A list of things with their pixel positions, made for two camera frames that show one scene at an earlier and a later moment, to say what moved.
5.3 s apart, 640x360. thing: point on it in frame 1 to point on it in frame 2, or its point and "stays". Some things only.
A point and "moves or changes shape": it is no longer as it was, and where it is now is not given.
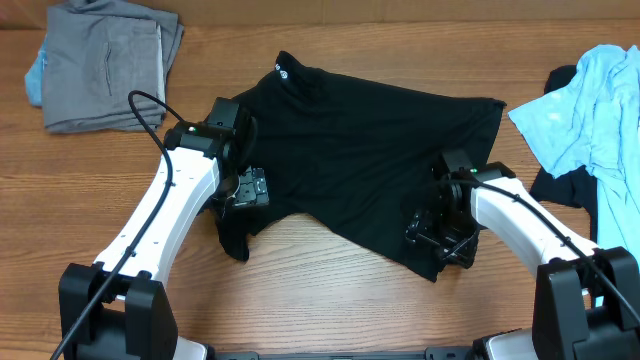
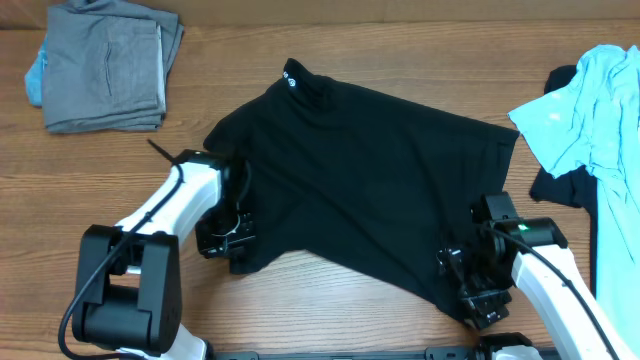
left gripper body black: [243, 189] to [222, 229]
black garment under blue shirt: [577, 189] stays
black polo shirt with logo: [355, 160] moves or changes shape
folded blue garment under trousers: [34, 77] stays
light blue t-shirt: [593, 124] stays
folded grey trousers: [97, 53] stays
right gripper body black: [456, 232] to [485, 282]
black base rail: [431, 353] stays
